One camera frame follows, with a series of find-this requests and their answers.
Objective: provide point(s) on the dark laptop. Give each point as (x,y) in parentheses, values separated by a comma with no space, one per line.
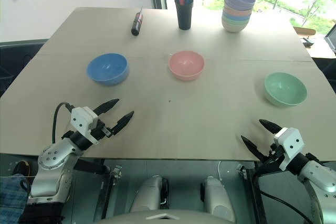
(331,39)

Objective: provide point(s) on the white plastic stacking cup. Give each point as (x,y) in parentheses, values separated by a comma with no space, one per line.
(233,28)

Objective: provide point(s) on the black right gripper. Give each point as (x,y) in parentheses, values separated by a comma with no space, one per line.
(275,157)

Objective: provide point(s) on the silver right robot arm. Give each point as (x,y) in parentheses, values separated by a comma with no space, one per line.
(319,179)

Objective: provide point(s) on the green plastic stacking cup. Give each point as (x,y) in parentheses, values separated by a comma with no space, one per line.
(233,22)

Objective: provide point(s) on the metal table clamp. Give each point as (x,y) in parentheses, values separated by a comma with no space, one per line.
(116,174)
(241,171)

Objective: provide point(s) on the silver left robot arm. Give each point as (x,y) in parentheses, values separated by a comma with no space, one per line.
(53,157)

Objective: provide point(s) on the orange plastic stacking cup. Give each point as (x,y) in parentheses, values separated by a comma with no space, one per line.
(235,13)

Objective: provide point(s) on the grey robot torso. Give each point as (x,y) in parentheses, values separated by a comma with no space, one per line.
(162,217)

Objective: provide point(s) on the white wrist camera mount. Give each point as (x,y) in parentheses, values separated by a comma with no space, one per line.
(290,142)
(82,120)

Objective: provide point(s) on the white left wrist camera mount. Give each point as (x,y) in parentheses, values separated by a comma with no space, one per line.
(82,120)

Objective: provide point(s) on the blue plastic stacking cup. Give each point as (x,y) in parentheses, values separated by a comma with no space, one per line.
(234,18)

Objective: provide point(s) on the black sofa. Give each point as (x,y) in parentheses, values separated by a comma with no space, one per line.
(18,61)

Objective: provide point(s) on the pink bowl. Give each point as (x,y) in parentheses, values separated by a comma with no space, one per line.
(186,65)

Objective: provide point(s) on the silver right robot thigh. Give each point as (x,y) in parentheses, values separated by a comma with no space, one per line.
(216,197)

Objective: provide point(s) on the silver left robot thigh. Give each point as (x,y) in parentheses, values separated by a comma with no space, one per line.
(148,192)

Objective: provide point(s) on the black cup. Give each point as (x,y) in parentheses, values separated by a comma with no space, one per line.
(184,15)

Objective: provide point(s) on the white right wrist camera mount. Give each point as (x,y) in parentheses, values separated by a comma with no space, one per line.
(290,142)

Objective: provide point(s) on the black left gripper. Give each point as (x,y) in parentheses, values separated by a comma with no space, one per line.
(99,130)

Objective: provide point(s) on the dark shoe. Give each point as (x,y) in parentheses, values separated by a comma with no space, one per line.
(22,167)

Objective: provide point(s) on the silver robot thigh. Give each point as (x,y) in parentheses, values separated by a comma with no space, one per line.
(216,197)
(148,192)

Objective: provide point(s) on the blue plaid cloth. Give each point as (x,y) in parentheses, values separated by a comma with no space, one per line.
(11,200)

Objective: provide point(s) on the wooden side table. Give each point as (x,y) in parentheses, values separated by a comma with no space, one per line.
(319,48)

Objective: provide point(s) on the black screwdriver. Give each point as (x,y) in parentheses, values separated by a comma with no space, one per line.
(136,23)

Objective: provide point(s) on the small black device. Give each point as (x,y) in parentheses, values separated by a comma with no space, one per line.
(308,41)

